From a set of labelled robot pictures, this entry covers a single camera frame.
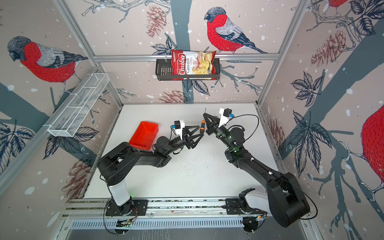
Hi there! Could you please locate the right aluminium corner post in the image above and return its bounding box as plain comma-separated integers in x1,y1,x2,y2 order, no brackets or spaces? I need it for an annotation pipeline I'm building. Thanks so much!
258,0,310,107

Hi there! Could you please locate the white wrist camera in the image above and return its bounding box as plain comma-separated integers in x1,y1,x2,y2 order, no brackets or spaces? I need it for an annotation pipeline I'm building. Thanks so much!
219,108,234,128
171,120,185,138

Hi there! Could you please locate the red cassava chips bag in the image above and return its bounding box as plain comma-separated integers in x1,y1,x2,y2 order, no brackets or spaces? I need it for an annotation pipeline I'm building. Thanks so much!
172,50,216,75

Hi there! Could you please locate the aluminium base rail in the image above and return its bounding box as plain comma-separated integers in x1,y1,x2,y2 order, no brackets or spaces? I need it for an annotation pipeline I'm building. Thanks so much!
57,197,269,239

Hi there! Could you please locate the horizontal aluminium wall bar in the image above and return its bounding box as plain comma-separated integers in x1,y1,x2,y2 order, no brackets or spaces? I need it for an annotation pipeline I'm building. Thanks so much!
93,53,280,63

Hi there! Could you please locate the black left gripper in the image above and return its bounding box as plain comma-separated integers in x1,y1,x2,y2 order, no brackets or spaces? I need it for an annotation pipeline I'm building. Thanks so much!
165,126,202,156

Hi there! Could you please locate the red plastic bin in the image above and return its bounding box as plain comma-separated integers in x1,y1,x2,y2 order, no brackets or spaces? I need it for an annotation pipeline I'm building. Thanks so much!
129,121,159,151

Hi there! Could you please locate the white mesh wall shelf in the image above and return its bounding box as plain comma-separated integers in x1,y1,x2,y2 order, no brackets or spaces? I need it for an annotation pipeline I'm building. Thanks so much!
48,73,110,137

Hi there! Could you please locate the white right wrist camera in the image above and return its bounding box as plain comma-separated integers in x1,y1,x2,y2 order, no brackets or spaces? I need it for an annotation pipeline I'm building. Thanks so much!
219,108,234,128

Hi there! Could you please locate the black wire wall basket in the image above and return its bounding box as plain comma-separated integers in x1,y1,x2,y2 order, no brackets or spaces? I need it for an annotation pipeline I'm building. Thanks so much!
155,58,221,81

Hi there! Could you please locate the aluminium corner frame post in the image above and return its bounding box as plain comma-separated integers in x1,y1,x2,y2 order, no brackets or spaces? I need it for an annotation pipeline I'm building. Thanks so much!
53,0,124,109

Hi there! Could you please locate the orange black screwdriver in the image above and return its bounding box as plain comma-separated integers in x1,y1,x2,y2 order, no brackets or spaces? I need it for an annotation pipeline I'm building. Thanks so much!
200,119,206,134

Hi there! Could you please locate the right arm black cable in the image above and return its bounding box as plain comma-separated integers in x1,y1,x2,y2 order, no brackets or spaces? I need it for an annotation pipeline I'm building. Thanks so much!
227,113,260,142

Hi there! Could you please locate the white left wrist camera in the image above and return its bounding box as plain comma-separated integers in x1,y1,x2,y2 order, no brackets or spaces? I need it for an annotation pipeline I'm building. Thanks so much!
171,120,185,138

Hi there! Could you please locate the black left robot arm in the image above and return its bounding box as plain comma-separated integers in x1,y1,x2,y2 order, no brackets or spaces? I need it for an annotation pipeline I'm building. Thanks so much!
97,134,204,215

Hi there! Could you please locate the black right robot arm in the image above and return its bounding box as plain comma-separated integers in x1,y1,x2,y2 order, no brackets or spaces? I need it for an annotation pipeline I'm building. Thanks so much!
173,109,310,228

